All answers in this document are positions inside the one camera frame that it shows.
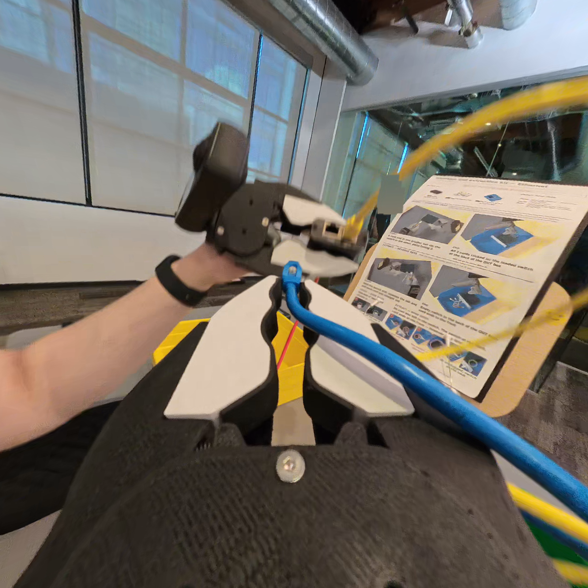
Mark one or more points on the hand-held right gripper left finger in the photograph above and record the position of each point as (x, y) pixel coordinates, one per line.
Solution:
(229, 363)

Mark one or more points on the instruction sheet on board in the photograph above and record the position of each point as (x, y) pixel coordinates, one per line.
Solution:
(528, 367)

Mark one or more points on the person's left hand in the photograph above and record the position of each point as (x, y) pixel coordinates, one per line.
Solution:
(211, 271)

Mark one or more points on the printed instruction poster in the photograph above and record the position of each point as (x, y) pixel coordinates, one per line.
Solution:
(482, 275)

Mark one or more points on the black wristband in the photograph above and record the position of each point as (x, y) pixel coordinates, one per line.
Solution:
(181, 282)

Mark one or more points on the glass window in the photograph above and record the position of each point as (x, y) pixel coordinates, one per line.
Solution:
(138, 115)

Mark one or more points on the yellow plastic bin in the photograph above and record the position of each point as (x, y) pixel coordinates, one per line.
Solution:
(289, 381)

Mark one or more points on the green plastic bin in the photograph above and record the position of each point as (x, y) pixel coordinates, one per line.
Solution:
(560, 551)

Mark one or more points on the person's left forearm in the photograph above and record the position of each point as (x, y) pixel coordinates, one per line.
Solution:
(82, 353)

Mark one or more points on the black ethernet port box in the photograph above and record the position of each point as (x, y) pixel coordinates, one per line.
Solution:
(335, 236)

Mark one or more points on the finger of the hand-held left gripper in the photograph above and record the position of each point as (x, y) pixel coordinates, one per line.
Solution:
(307, 262)
(307, 210)

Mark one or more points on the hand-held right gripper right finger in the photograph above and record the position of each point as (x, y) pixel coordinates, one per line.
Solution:
(358, 388)

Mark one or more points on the silver ventilation duct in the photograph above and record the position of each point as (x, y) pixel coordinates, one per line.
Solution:
(330, 36)

